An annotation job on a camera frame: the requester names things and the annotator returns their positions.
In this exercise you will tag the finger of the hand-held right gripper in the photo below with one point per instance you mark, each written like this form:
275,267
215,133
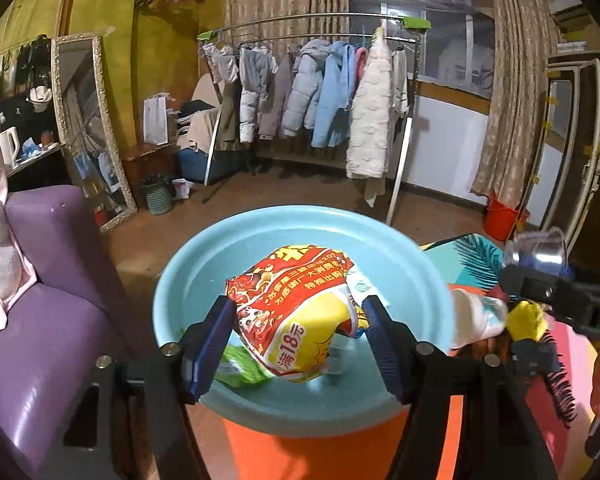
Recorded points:
535,357
530,287

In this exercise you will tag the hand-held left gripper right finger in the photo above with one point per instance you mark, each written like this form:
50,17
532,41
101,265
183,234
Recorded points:
380,347

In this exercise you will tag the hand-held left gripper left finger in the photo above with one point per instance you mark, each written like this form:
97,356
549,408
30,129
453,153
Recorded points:
212,342

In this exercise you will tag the clear plastic bag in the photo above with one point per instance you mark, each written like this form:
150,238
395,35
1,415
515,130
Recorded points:
535,252

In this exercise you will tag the green packet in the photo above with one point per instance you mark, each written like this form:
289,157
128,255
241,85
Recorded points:
242,370

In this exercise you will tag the white paper cup blue print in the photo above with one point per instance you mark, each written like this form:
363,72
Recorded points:
470,315

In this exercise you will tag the light blue plastic basin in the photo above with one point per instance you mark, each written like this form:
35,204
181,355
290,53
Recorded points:
205,270

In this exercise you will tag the red yellow snack packet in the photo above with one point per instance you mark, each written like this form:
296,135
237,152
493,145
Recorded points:
290,310

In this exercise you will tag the red plastic bucket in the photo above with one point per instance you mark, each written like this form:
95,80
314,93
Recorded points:
500,217

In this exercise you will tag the colourful leaf print tablecloth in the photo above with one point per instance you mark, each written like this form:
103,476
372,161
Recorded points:
300,455

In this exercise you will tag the dark brown wardrobe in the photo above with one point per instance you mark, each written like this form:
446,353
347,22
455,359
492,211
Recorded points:
580,160

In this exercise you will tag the green ribbed waste bin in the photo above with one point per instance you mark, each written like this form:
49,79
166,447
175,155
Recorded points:
157,197

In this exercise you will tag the small white plastic bag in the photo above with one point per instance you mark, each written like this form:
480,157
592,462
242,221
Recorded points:
182,187

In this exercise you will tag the purple sofa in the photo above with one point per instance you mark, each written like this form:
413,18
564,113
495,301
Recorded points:
45,320

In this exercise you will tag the metal clothes rack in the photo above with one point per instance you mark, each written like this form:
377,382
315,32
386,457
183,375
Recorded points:
400,170

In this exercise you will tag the blue storage bag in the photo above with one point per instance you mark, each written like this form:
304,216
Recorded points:
192,165

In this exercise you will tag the low wooden table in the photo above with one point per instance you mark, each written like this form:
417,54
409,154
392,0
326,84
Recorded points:
145,165

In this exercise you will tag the pile of folded clothes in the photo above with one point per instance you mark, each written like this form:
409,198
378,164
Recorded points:
197,120

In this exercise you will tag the pale pink blanket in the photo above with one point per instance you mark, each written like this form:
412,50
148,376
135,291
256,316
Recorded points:
0,270

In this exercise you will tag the white paper bag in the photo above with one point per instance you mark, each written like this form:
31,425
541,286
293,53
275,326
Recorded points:
156,120

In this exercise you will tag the white fleece coat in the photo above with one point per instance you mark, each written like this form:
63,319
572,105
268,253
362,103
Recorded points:
370,115

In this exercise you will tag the beige striped garment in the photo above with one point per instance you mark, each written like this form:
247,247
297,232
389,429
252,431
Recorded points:
401,85

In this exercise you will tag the gold framed mirror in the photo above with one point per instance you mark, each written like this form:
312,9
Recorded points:
87,135

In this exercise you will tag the mauve coat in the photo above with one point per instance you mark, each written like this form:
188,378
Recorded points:
275,105

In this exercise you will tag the black shelf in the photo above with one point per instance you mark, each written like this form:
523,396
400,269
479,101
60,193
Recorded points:
35,170

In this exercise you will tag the light blue jacket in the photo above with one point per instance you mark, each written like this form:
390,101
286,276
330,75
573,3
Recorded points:
332,100

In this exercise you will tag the beige round board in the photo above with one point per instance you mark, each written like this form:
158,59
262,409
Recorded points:
207,90

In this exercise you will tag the grey snow pants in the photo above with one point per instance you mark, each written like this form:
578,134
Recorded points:
252,90

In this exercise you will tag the window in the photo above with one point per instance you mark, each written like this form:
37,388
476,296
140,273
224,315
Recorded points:
445,45

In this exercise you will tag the cardboard boxes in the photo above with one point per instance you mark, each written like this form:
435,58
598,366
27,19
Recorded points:
580,30

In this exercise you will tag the blue tissue pack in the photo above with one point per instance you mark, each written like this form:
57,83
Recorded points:
30,150

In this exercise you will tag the grey-blue puffer jacket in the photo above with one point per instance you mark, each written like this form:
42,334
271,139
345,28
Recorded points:
302,90

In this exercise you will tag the pale lilac top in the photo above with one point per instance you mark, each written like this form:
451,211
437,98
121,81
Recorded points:
222,65

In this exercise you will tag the white electric kettle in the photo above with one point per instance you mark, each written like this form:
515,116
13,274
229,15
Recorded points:
9,147

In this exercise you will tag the pink garment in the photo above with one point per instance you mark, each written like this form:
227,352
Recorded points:
362,60

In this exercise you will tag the black hanging bags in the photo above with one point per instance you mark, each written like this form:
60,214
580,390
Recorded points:
35,60

